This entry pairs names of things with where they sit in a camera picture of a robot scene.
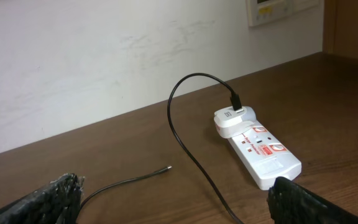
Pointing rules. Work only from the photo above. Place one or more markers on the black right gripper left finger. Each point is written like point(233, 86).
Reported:
point(55, 203)

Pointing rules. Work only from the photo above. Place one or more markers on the white surge protector power strip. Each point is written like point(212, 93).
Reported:
point(264, 156)

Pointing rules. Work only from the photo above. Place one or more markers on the wooden cabinet side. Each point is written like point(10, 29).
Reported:
point(340, 28)

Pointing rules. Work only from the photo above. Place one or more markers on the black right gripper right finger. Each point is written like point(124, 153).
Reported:
point(290, 203)

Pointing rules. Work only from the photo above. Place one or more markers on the white wall control panel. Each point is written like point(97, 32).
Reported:
point(264, 11)

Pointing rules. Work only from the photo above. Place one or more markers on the white USB charger adapter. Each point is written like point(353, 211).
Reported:
point(230, 123)

